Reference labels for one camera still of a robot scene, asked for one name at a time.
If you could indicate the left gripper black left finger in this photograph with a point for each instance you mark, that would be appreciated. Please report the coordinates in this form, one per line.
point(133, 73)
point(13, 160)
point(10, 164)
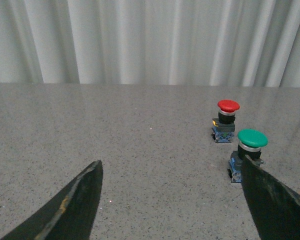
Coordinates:
point(70, 214)

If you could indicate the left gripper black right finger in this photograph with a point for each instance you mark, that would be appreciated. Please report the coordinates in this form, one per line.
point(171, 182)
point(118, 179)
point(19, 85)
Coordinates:
point(274, 207)

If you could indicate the green mushroom push button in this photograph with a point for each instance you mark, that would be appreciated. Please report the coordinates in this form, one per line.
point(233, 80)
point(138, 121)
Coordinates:
point(250, 142)

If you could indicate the red mushroom push button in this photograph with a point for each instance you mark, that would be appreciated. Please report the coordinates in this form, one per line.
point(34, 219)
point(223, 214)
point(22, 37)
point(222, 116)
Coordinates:
point(223, 127)

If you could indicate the white pleated curtain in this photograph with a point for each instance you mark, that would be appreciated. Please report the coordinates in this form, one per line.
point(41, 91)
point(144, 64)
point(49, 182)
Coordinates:
point(249, 43)

